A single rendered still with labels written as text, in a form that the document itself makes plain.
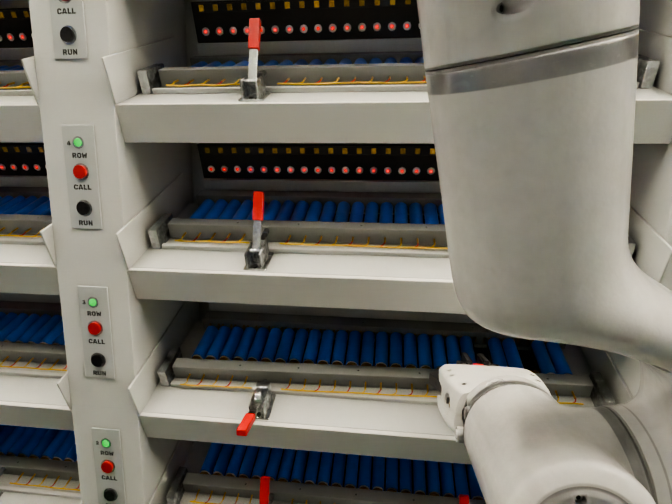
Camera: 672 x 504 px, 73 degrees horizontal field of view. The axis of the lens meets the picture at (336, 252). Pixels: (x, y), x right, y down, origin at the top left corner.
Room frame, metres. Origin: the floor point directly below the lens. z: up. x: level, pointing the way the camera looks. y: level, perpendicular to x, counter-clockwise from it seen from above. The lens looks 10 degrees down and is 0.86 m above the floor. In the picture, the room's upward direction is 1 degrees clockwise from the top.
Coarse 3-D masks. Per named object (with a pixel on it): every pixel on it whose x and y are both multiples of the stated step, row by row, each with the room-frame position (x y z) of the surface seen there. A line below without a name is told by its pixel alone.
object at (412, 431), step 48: (192, 336) 0.68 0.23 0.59; (144, 384) 0.55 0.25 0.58; (240, 384) 0.58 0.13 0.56; (288, 384) 0.58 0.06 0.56; (624, 384) 0.50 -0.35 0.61; (192, 432) 0.54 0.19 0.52; (288, 432) 0.52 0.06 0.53; (336, 432) 0.51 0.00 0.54; (384, 432) 0.50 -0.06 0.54; (432, 432) 0.50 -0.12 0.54
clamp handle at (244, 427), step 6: (258, 396) 0.53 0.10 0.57; (258, 402) 0.53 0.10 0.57; (252, 408) 0.51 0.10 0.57; (258, 408) 0.51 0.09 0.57; (246, 414) 0.50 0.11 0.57; (252, 414) 0.50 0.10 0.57; (246, 420) 0.48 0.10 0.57; (252, 420) 0.49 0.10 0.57; (240, 426) 0.47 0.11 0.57; (246, 426) 0.47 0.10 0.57; (240, 432) 0.46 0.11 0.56; (246, 432) 0.46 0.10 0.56
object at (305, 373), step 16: (176, 368) 0.59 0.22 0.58; (192, 368) 0.59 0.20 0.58; (208, 368) 0.58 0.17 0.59; (224, 368) 0.58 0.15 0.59; (240, 368) 0.58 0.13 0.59; (256, 368) 0.58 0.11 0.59; (272, 368) 0.58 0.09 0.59; (288, 368) 0.58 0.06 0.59; (304, 368) 0.58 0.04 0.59; (320, 368) 0.58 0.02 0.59; (336, 368) 0.58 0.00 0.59; (352, 368) 0.57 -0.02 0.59; (368, 368) 0.57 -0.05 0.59; (384, 368) 0.57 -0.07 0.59; (400, 368) 0.57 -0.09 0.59; (416, 368) 0.57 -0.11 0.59; (192, 384) 0.57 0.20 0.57; (304, 384) 0.56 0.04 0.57; (320, 384) 0.56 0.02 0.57; (336, 384) 0.57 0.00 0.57; (352, 384) 0.57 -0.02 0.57; (368, 384) 0.57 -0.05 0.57; (384, 384) 0.56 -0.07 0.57; (400, 384) 0.56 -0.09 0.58; (416, 384) 0.56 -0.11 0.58; (560, 384) 0.54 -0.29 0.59; (576, 384) 0.54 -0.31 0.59; (592, 384) 0.54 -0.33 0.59
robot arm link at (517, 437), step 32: (512, 384) 0.34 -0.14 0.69; (480, 416) 0.31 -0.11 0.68; (512, 416) 0.28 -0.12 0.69; (544, 416) 0.27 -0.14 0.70; (576, 416) 0.27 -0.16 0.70; (608, 416) 0.27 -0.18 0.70; (480, 448) 0.28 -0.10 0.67; (512, 448) 0.25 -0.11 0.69; (544, 448) 0.23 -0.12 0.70; (576, 448) 0.23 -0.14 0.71; (608, 448) 0.24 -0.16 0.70; (480, 480) 0.27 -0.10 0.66; (512, 480) 0.22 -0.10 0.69; (544, 480) 0.21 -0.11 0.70; (576, 480) 0.21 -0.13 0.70; (608, 480) 0.21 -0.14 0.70; (640, 480) 0.23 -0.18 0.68
